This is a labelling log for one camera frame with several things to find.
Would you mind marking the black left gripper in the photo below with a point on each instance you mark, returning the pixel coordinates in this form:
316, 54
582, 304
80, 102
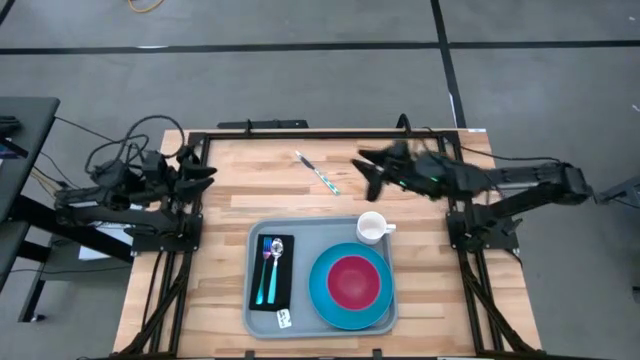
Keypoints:
177, 182

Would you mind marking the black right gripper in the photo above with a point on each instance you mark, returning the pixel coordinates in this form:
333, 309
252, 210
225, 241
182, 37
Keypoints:
425, 175

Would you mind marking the white ceramic mug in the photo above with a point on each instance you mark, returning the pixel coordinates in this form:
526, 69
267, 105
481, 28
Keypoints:
371, 227

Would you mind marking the pink bowl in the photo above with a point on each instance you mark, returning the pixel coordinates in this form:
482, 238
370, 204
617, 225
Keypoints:
354, 283

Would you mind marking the black cloth napkin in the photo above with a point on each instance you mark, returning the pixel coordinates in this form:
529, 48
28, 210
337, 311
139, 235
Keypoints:
287, 270

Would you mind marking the blue plate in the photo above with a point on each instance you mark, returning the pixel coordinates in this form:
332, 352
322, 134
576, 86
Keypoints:
320, 300

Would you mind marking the white napkin tag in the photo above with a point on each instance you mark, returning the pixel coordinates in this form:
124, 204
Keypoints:
284, 318

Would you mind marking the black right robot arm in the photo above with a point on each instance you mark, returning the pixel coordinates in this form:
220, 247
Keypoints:
525, 177

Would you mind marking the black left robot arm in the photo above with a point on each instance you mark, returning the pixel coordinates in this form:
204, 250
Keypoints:
100, 215

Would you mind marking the gray plastic tray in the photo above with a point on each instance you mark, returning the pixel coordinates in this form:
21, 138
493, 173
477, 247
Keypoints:
310, 230

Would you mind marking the black bar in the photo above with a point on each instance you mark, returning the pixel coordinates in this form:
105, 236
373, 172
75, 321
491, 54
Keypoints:
270, 124

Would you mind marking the white paper sheet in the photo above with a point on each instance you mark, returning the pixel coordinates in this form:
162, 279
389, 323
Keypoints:
100, 250

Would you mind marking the black desk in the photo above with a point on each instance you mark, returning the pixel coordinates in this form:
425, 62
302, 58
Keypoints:
25, 175

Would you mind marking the black monitor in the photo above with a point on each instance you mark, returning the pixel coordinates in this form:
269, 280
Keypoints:
10, 149

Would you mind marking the black keyboard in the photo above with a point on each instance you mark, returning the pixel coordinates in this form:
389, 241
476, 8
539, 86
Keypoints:
7, 125

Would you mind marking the gray stand base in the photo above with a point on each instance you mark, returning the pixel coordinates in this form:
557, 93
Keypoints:
620, 192

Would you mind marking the black aluminium table frame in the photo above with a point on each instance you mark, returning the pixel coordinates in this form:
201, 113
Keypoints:
325, 135

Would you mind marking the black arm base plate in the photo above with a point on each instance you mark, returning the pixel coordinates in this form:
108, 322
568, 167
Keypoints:
165, 242
500, 240

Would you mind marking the black frame clip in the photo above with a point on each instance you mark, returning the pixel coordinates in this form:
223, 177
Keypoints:
249, 355

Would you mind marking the black table-level camera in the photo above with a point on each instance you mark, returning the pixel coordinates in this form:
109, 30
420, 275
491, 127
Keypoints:
377, 355

